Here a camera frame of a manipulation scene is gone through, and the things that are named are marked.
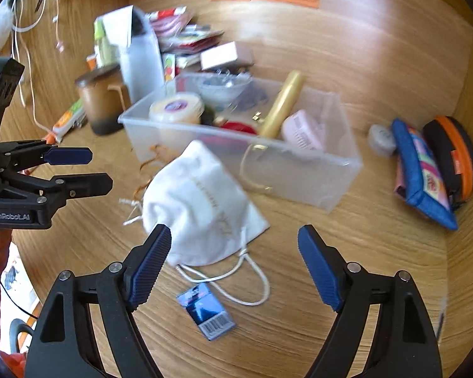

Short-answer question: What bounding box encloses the cream yellow lotion tube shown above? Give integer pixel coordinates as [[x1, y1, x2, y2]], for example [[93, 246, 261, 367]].
[[258, 70, 306, 140]]

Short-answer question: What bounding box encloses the person's left hand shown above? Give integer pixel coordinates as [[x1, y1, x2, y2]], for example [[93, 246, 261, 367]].
[[0, 229, 13, 275]]

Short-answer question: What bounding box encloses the red plastic item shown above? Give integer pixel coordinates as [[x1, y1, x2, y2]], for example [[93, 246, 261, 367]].
[[220, 120, 259, 136]]

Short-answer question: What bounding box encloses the person's left forearm orange sleeve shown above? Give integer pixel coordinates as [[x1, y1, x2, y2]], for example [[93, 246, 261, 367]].
[[0, 278, 27, 378]]

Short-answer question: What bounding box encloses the brown ceramic mug with lid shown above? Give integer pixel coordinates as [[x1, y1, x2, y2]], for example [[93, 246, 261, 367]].
[[75, 64, 130, 136]]

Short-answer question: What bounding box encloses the white drawstring pouch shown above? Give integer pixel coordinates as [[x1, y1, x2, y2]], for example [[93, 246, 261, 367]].
[[141, 139, 271, 306]]

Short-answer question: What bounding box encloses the white bowl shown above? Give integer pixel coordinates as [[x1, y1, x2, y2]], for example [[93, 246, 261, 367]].
[[192, 74, 254, 107]]

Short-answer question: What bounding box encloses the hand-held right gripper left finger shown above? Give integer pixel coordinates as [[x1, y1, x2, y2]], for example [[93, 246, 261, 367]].
[[24, 224, 172, 378]]

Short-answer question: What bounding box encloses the black orange round case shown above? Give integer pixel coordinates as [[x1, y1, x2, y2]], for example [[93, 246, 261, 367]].
[[423, 116, 473, 210]]

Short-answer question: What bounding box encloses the pink round compact device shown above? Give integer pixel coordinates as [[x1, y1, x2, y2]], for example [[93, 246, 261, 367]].
[[281, 109, 327, 153]]

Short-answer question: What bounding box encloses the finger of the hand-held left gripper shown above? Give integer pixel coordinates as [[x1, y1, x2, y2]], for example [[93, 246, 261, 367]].
[[24, 146, 94, 171], [14, 172, 114, 210]]

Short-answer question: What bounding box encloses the clear plastic storage box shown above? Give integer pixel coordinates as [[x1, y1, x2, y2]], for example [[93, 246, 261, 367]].
[[117, 72, 364, 214]]

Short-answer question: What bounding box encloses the translucent tub with purple label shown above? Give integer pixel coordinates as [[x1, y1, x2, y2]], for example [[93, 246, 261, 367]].
[[148, 91, 205, 126]]

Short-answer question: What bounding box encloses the gold ring handle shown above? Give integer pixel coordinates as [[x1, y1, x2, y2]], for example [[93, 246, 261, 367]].
[[239, 144, 274, 194]]

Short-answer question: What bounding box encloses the blue zip pouch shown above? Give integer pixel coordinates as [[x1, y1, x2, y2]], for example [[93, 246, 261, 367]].
[[390, 118, 459, 231]]

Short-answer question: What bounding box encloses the wooden desktop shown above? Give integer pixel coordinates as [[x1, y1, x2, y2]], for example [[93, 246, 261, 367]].
[[8, 16, 462, 378]]

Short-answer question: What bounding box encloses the white cardboard box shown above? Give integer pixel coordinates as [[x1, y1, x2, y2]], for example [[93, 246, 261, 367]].
[[199, 41, 255, 72]]

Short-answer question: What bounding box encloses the gourd charm with orange cord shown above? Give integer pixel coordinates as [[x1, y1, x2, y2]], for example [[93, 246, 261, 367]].
[[132, 144, 174, 205]]

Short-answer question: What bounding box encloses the white tape roll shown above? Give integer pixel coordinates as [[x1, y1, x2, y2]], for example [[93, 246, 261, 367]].
[[368, 123, 397, 157]]

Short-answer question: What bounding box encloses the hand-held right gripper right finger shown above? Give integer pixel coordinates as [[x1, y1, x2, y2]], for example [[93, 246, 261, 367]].
[[297, 224, 444, 378]]

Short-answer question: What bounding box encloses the white cable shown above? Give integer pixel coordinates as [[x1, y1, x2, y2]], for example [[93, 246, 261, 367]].
[[12, 0, 66, 135]]

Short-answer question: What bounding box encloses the pile of red packets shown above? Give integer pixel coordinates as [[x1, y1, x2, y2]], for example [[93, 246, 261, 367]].
[[148, 6, 225, 54]]

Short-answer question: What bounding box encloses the small blue packet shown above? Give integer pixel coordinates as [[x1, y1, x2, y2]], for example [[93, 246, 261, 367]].
[[176, 283, 237, 341]]

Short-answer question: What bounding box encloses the fruit sticker sheet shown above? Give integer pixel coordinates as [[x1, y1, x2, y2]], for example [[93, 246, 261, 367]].
[[162, 53, 178, 83]]

